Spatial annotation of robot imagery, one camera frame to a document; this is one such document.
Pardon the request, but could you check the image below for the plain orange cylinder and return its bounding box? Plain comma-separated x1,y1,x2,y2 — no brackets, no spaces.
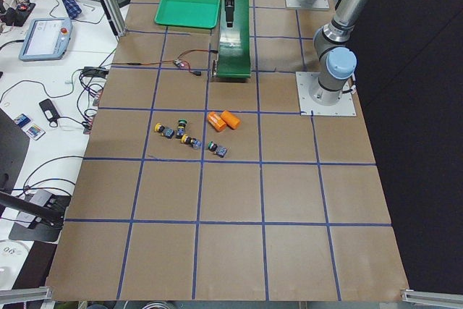
221,110,241,130

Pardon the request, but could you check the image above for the near blue teach pendant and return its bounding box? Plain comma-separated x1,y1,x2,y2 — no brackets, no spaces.
19,17,73,62

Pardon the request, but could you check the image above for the small motor controller board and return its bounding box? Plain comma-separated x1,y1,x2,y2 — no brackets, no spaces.
174,59,189,69

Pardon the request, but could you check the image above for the green push button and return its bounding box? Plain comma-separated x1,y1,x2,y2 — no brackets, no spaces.
176,119,187,139
208,141,228,158

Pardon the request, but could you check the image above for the yellow push button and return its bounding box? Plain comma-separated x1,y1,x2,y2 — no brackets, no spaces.
154,122,175,139
181,134,202,150

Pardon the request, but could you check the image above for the green conveyor belt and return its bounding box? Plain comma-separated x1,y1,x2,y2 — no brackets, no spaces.
213,0,251,79

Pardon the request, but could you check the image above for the orange cylinder with label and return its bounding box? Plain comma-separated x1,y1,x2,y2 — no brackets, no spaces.
207,111,227,132

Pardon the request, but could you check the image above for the red black motor cable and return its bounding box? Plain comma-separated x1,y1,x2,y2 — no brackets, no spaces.
108,48,220,77

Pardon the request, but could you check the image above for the green plastic tray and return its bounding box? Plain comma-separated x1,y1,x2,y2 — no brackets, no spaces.
154,0,220,29

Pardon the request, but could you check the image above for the blue plaid cloth pouch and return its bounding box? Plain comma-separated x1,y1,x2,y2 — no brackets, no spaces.
61,0,82,20

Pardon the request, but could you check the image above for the black power adapter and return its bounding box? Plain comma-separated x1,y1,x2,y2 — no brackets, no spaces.
38,98,61,122

